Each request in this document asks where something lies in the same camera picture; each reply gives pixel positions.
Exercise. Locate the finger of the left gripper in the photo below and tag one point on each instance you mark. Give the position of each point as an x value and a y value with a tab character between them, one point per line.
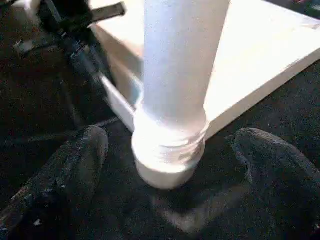
107	11
90	62

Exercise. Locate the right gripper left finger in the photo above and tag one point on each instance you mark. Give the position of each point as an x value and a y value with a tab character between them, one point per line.
55	190

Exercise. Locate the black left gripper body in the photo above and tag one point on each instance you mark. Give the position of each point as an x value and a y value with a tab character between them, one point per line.
62	20

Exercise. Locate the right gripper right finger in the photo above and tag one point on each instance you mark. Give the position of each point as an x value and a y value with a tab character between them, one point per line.
285	185

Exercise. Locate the white plastic table leg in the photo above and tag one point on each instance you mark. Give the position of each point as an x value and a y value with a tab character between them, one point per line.
175	75

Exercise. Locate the white plastic table top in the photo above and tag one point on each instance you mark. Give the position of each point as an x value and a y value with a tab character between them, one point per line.
260	55

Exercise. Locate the black plastic mat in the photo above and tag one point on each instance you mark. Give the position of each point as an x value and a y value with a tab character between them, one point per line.
40	110

